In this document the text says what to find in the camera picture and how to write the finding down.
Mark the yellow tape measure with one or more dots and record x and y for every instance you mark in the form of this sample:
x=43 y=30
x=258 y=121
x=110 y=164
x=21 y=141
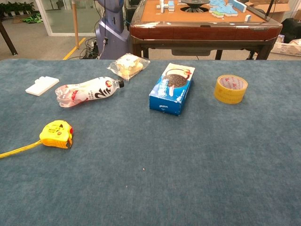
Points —
x=55 y=135

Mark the purple robot base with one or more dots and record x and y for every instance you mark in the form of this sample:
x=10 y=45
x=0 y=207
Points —
x=113 y=35

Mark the yellow packing tape roll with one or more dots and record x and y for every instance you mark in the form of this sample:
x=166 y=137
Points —
x=229 y=96

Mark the blue cookie box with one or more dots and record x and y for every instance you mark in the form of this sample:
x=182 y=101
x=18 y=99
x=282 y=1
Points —
x=169 y=94

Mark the bread in clear bag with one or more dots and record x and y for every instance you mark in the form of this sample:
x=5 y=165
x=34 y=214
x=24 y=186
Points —
x=128 y=66

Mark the clear plastic drink bottle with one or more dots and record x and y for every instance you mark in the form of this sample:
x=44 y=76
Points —
x=94 y=90

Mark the brown mahjong table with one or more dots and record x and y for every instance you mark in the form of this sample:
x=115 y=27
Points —
x=200 y=33

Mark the stacked mahjong tiles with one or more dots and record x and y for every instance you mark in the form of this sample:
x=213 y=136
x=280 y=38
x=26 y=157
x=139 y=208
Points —
x=165 y=5

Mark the wooden pole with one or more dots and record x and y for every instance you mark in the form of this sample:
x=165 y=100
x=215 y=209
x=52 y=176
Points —
x=75 y=23

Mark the black mahjong table hub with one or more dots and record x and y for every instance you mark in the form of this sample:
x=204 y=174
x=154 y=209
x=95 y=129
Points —
x=195 y=4

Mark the blue mahjong tile pile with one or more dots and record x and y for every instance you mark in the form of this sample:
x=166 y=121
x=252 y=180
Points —
x=222 y=10

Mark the white framed glass partition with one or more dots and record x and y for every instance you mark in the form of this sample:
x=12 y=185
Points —
x=61 y=18

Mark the single blue mahjong tile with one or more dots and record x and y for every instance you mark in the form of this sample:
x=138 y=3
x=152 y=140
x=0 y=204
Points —
x=247 y=18

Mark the long mahjong tile row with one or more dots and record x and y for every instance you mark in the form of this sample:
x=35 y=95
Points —
x=238 y=5

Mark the white plastic basket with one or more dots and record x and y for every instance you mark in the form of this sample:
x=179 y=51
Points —
x=285 y=48

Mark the green cloth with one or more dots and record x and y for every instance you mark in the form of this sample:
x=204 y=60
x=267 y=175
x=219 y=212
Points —
x=33 y=18

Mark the dark table leg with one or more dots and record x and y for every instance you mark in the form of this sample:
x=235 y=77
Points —
x=8 y=38

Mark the black bag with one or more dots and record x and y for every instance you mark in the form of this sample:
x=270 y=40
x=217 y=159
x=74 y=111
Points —
x=291 y=29

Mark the cardboard box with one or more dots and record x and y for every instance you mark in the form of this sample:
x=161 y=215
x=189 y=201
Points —
x=279 y=8

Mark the green potted plants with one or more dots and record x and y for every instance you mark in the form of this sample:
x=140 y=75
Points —
x=16 y=7

